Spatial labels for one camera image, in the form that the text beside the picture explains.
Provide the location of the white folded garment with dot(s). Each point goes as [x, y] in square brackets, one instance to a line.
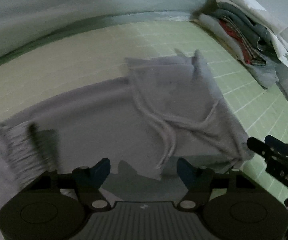
[213, 25]

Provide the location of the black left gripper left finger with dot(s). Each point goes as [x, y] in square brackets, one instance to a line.
[87, 182]

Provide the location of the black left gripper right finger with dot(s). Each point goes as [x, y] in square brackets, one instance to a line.
[198, 182]

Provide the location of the white printed folded cloth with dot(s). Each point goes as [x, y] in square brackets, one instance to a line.
[277, 30]

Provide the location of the grey sweatpants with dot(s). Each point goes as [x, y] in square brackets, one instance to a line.
[166, 108]

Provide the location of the light grey crumpled garment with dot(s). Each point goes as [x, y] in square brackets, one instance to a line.
[265, 75]

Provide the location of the dark grey folded garment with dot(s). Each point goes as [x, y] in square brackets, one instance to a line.
[256, 33]

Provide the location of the plaid folded shirt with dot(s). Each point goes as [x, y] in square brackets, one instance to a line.
[257, 58]

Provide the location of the red folded garment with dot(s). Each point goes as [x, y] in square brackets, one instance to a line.
[232, 33]

